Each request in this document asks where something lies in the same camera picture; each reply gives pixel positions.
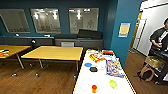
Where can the cardboard box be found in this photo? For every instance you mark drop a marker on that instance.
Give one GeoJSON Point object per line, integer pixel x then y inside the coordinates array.
{"type": "Point", "coordinates": [153, 62]}

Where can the yellow-legged air hockey table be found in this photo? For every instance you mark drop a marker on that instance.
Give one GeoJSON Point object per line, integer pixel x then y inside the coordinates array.
{"type": "Point", "coordinates": [100, 81]}

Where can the orange game box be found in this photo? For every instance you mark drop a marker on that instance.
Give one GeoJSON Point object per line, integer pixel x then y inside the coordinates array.
{"type": "Point", "coordinates": [97, 57]}

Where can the brown wooden door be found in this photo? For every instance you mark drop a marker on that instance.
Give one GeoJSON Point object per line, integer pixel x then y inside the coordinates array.
{"type": "Point", "coordinates": [136, 33]}

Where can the dark grey sofa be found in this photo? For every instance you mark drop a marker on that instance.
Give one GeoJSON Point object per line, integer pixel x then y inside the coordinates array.
{"type": "Point", "coordinates": [20, 40]}
{"type": "Point", "coordinates": [90, 40]}

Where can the small black round object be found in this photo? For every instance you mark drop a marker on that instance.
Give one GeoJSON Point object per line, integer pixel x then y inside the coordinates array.
{"type": "Point", "coordinates": [33, 43]}

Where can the person in dark jacket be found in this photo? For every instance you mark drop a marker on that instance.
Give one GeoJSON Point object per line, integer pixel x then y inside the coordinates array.
{"type": "Point", "coordinates": [160, 38]}

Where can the small blue bowl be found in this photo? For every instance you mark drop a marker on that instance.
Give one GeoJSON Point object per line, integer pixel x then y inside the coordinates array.
{"type": "Point", "coordinates": [87, 64]}

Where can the orange-red flat item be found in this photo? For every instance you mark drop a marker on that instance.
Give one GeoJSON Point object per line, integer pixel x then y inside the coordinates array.
{"type": "Point", "coordinates": [108, 52]}

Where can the glass wall window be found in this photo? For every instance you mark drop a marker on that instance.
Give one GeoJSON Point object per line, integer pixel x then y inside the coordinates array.
{"type": "Point", "coordinates": [45, 20]}
{"type": "Point", "coordinates": [15, 20]}
{"type": "Point", "coordinates": [84, 20]}

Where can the black round paddle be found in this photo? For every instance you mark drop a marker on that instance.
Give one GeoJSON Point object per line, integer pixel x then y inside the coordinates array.
{"type": "Point", "coordinates": [93, 69]}

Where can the brown backpack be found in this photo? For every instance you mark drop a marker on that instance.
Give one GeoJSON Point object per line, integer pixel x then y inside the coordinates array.
{"type": "Point", "coordinates": [145, 73]}

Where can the light grey sofa cushion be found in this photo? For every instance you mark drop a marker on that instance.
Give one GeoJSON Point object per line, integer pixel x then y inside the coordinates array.
{"type": "Point", "coordinates": [67, 44]}

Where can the long wooden table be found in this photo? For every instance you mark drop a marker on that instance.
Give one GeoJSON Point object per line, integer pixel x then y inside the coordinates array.
{"type": "Point", "coordinates": [53, 52]}
{"type": "Point", "coordinates": [15, 50]}

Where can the small orange-black object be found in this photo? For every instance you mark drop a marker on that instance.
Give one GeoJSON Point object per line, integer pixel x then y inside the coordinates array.
{"type": "Point", "coordinates": [4, 52]}

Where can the yellow framed wall notice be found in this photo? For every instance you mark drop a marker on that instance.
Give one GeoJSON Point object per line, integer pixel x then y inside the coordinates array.
{"type": "Point", "coordinates": [124, 30]}

